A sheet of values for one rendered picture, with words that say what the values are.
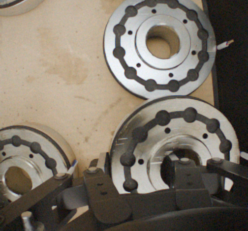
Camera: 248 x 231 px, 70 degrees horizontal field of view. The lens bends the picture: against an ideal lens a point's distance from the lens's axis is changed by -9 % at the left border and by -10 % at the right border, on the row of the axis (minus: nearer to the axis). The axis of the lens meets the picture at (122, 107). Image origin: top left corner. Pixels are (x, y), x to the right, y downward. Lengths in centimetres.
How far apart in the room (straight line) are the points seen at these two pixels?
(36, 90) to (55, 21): 8
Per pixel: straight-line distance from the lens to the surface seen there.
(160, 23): 17
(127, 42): 17
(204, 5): 24
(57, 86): 21
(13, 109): 23
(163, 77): 17
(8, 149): 20
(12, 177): 22
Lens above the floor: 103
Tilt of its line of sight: 86 degrees down
